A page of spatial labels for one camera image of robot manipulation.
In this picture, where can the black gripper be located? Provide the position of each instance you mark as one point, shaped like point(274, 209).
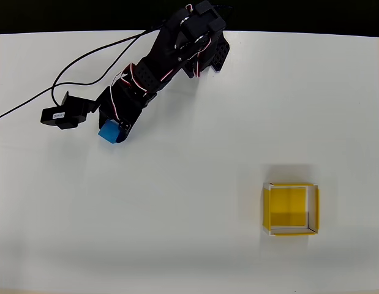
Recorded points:
point(113, 108)

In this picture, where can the blue cube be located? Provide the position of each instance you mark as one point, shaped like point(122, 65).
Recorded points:
point(109, 133)

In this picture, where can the yellow paper box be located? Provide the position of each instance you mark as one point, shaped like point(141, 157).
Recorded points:
point(287, 208)

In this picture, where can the black webcam on gripper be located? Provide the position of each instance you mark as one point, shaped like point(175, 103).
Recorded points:
point(65, 116)

